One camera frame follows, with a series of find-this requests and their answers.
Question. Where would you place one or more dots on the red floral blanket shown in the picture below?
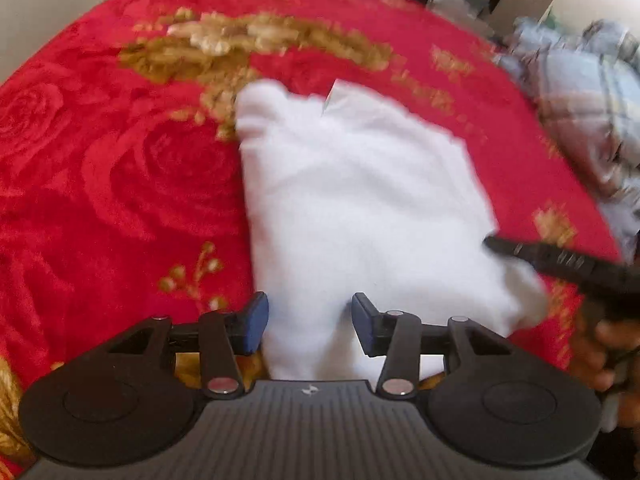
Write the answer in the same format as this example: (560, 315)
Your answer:
(110, 160)

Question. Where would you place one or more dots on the white long-sleeved shirt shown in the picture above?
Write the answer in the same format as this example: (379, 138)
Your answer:
(370, 200)

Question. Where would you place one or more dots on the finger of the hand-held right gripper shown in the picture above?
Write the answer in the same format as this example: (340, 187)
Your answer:
(555, 259)

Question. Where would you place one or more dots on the person's right hand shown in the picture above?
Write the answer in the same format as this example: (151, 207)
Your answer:
(607, 350)

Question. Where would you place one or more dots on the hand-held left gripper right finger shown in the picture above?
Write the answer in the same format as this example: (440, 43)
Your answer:
(361, 327)

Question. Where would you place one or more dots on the blue plaid quilt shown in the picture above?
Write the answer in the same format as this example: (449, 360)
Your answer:
(590, 105)

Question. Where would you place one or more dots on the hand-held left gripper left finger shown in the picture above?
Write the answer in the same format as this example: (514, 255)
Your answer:
(256, 325)

